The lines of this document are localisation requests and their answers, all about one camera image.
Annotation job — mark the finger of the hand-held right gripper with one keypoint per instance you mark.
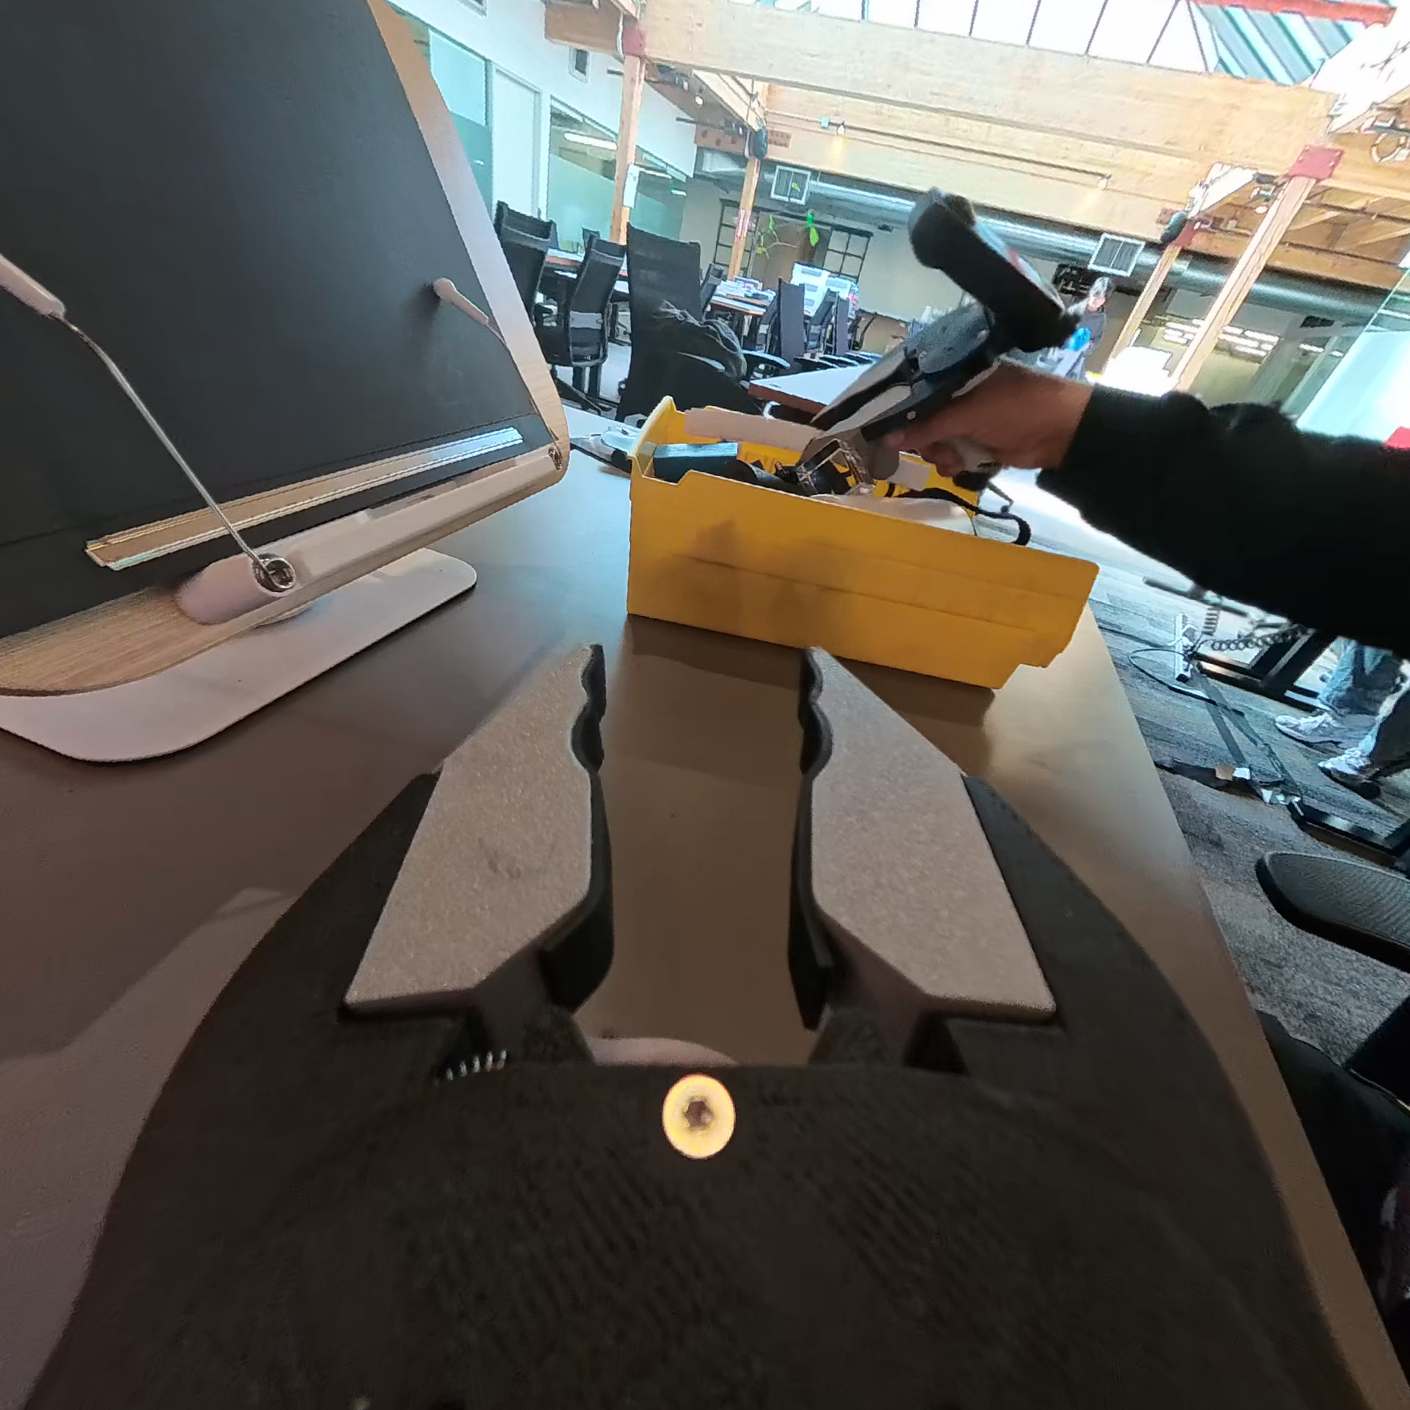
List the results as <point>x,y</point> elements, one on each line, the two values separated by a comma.
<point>877,399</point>
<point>840,463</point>

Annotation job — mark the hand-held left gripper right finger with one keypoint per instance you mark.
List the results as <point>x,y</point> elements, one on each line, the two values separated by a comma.
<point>925,882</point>

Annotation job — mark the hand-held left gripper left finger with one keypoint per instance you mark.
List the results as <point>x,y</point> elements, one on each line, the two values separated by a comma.
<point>496,871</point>

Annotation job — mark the yellow plastic bin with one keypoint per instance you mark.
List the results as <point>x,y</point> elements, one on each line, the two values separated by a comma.
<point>838,585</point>

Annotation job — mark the person's right forearm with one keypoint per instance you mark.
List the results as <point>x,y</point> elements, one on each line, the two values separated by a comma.
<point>1244,508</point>

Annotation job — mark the person's right hand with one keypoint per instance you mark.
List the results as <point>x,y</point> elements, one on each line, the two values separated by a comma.
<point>1003,426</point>

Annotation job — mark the grey office desk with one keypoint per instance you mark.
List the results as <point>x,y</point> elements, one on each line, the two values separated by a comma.
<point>810,389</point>

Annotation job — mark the dark cloth over chair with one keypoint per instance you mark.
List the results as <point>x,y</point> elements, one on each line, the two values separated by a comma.
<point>689,359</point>

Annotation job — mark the white round disc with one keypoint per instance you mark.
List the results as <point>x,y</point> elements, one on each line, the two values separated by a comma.
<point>620,441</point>

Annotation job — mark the black office chair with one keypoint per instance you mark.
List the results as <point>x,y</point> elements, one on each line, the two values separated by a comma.
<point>585,315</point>
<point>524,260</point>
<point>662,276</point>

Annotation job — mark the black mesh chair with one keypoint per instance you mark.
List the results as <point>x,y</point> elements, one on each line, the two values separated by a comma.
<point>1338,904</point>

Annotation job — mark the black board with wooden edge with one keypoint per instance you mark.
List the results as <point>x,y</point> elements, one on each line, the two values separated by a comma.
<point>220,276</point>

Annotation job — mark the grey ceiling duct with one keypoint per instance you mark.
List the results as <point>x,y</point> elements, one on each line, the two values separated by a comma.
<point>1102,250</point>

